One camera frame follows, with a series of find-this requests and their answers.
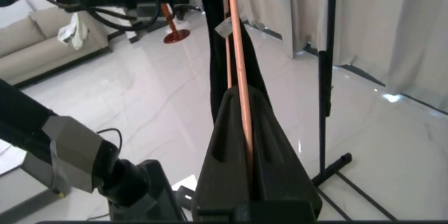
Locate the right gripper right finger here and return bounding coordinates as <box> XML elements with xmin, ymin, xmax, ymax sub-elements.
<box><xmin>246</xmin><ymin>85</ymin><xmax>323</xmax><ymax>222</ymax></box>

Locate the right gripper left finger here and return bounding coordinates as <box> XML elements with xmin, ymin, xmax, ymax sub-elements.
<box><xmin>191</xmin><ymin>85</ymin><xmax>252</xmax><ymax>222</ymax></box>

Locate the black garment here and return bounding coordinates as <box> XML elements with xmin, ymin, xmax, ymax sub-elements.
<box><xmin>188</xmin><ymin>0</ymin><xmax>272</xmax><ymax>125</ymax></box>

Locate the pink clothes hanger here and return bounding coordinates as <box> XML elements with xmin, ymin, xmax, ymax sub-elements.
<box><xmin>223</xmin><ymin>0</ymin><xmax>255</xmax><ymax>183</ymax></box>

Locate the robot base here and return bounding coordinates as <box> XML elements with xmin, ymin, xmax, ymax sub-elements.
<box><xmin>0</xmin><ymin>78</ymin><xmax>186</xmax><ymax>222</ymax></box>

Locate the black clothes rack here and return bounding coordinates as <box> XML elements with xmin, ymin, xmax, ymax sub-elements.
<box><xmin>310</xmin><ymin>0</ymin><xmax>399</xmax><ymax>222</ymax></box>

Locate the red round stand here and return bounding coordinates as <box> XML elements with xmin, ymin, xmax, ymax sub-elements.
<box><xmin>160</xmin><ymin>3</ymin><xmax>192</xmax><ymax>45</ymax></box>

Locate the white cloth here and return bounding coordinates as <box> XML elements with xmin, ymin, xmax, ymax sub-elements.
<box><xmin>57</xmin><ymin>12</ymin><xmax>89</xmax><ymax>51</ymax></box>

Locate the beige sofa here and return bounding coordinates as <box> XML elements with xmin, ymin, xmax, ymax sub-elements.
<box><xmin>0</xmin><ymin>5</ymin><xmax>113</xmax><ymax>89</ymax></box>

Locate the white curtain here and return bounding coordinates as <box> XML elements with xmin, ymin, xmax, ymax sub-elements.
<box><xmin>229</xmin><ymin>0</ymin><xmax>448</xmax><ymax>113</ymax></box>

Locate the black cable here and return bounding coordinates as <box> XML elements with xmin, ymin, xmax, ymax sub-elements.
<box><xmin>6</xmin><ymin>0</ymin><xmax>164</xmax><ymax>32</ymax></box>
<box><xmin>96</xmin><ymin>127</ymin><xmax>123</xmax><ymax>155</ymax></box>

